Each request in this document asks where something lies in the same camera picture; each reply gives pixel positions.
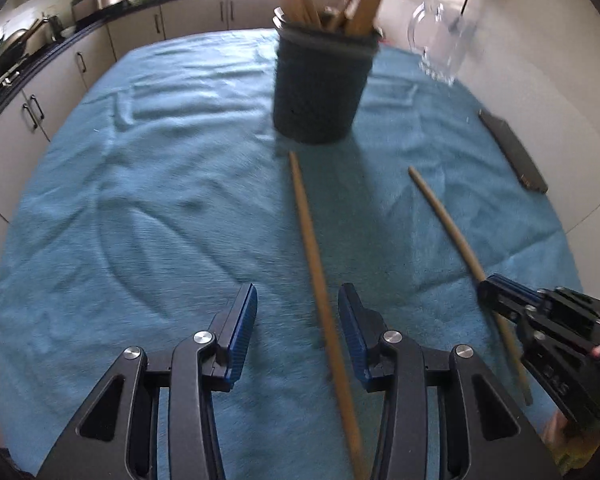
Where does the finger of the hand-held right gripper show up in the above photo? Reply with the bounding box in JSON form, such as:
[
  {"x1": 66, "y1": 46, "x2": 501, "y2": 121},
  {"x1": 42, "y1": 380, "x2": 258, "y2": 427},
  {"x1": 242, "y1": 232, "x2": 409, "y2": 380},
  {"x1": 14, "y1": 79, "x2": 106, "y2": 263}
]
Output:
[
  {"x1": 487, "y1": 274, "x2": 547, "y2": 307},
  {"x1": 478, "y1": 281, "x2": 527, "y2": 325}
]

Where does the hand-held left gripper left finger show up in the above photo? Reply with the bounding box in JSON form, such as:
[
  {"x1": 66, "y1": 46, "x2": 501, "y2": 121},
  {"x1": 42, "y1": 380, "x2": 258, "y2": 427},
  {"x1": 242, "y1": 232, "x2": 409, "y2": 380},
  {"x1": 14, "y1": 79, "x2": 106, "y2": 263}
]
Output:
[{"x1": 37, "y1": 282, "x2": 258, "y2": 480}]

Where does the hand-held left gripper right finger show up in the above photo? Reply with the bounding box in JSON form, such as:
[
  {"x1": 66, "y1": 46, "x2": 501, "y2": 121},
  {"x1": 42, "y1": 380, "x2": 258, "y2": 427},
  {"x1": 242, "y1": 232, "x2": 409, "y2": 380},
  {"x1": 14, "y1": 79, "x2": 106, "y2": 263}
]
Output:
[{"x1": 337, "y1": 282, "x2": 563, "y2": 480}]

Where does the bamboo chopstick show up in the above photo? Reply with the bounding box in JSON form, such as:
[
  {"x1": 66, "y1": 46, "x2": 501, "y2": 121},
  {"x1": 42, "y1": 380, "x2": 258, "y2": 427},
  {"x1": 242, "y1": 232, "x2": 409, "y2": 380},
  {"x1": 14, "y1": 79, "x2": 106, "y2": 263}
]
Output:
[
  {"x1": 407, "y1": 166, "x2": 533, "y2": 407},
  {"x1": 287, "y1": 151, "x2": 371, "y2": 480}
]

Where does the dark green chopstick holder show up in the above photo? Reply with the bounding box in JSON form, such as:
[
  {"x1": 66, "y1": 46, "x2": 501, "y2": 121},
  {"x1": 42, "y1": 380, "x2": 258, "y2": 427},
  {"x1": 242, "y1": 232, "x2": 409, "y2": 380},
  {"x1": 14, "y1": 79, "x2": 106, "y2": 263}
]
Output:
[{"x1": 271, "y1": 7, "x2": 382, "y2": 145}]

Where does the person's right hand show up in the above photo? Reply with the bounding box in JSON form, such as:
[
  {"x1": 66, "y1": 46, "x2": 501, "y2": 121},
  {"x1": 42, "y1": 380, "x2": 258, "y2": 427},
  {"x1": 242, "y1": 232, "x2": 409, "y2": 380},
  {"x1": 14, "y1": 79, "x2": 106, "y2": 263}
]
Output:
[{"x1": 541, "y1": 406, "x2": 575, "y2": 457}]

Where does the black smartphone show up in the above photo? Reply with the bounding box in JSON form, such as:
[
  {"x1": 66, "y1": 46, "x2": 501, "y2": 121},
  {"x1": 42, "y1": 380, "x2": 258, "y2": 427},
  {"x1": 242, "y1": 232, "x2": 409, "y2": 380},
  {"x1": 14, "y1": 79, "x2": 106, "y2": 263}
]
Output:
[{"x1": 478, "y1": 109, "x2": 549, "y2": 194}]

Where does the blue towel cloth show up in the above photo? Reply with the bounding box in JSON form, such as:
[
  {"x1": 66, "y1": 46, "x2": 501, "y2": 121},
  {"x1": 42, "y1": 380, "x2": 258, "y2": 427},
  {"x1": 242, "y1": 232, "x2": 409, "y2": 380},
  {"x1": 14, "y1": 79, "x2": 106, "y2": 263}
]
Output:
[{"x1": 0, "y1": 29, "x2": 583, "y2": 480}]

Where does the clear glass pitcher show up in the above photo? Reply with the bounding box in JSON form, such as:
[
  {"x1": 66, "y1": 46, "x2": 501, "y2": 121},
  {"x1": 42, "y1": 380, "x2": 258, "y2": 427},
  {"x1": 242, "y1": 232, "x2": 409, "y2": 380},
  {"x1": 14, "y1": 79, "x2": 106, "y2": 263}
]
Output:
[{"x1": 406, "y1": 0, "x2": 486, "y2": 86}]

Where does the black wok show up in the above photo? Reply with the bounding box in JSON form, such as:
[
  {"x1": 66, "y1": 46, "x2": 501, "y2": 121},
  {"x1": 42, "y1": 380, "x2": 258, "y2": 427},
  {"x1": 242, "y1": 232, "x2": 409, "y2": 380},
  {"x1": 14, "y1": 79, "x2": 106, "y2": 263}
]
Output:
[{"x1": 0, "y1": 27, "x2": 36, "y2": 86}]

